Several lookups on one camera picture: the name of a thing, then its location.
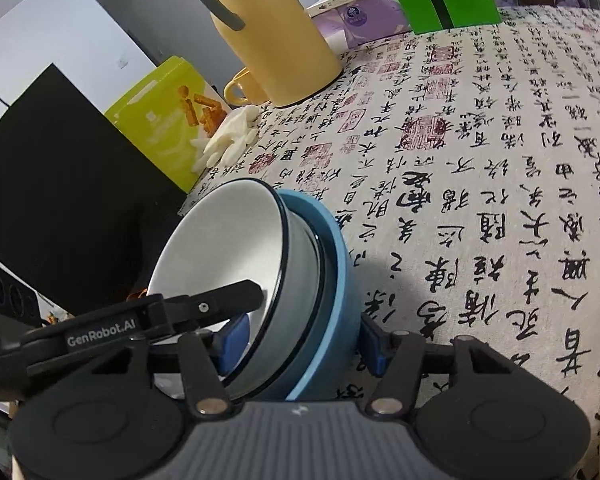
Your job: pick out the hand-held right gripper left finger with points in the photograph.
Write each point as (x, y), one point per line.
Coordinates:
(232, 342)

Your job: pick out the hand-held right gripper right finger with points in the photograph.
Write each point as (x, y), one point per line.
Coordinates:
(372, 347)

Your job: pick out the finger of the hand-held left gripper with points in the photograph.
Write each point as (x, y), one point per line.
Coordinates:
(215, 302)

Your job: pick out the blue bowl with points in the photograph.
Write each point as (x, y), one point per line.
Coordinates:
(340, 280)

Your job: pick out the white rubber gloves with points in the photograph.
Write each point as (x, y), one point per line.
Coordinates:
(230, 135)

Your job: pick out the yellow-green snack box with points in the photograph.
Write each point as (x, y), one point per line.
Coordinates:
(150, 125)

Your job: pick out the yellow mug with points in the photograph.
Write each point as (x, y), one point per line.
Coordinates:
(245, 87)

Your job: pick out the yellow thermos jug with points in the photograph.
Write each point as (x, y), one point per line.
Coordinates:
(280, 50)

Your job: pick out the purple tissue pack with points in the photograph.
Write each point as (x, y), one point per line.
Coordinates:
(370, 22)

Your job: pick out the wall light switch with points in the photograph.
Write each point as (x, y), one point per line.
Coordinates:
(123, 63)

